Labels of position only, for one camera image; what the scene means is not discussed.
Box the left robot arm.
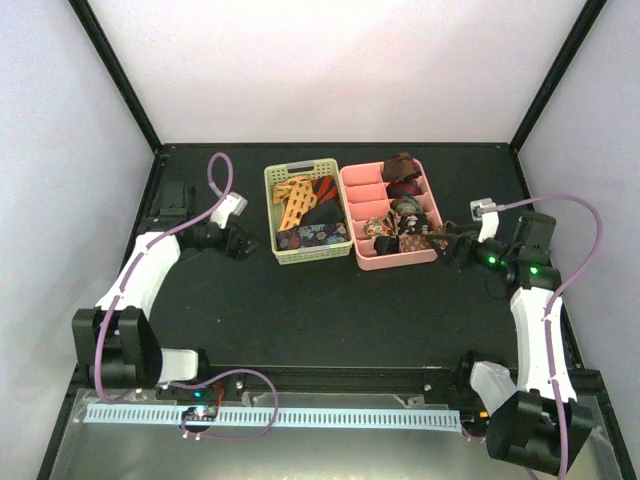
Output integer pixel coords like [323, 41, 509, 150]
[72, 183, 258, 399]

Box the brown dotted rolled tie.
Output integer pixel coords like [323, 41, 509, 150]
[399, 234, 432, 253]

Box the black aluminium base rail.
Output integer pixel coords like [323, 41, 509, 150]
[74, 364, 606, 401]

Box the tan paisley rolled tie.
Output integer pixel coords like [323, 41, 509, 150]
[363, 216, 397, 239]

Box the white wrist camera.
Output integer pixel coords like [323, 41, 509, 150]
[470, 198, 499, 243]
[209, 192, 248, 229]

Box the right black frame post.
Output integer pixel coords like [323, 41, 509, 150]
[510, 0, 607, 153]

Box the controller board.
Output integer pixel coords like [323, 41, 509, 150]
[181, 405, 218, 422]
[460, 409, 490, 425]

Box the dark floral rolled tie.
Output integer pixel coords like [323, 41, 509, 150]
[388, 211, 430, 236]

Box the navy floral tie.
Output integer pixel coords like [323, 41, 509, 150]
[276, 222, 350, 251]

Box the clear acrylic sheet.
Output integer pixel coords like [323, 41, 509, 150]
[49, 388, 621, 480]

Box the black frame post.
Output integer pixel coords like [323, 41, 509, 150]
[68, 0, 163, 154]
[510, 0, 607, 153]

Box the red black striped tie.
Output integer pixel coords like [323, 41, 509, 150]
[311, 175, 341, 205]

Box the pink divided organizer tray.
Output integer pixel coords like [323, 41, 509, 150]
[339, 158, 445, 272]

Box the green floral rolled tie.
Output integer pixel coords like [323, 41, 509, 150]
[390, 196, 422, 216]

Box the left black frame post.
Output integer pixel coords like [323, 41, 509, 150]
[68, 0, 163, 154]

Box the red blue rolled tie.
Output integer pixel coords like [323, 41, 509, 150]
[386, 178, 422, 199]

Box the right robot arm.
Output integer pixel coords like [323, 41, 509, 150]
[427, 207, 593, 479]

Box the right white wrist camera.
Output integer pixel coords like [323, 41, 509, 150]
[470, 198, 499, 243]

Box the green plastic basket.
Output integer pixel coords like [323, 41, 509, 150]
[264, 158, 354, 266]

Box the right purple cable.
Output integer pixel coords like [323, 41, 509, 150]
[459, 194, 604, 480]

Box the light blue slotted cable duct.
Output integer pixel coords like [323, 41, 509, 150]
[83, 404, 462, 433]

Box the black rolled tie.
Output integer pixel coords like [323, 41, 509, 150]
[374, 236, 400, 256]

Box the left controller board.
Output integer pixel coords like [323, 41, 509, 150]
[181, 405, 218, 422]

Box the right controller board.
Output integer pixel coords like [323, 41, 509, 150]
[460, 409, 490, 425]

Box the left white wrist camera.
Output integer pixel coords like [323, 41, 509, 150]
[209, 192, 248, 229]

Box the orange patterned tie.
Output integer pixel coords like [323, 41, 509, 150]
[272, 175, 317, 232]

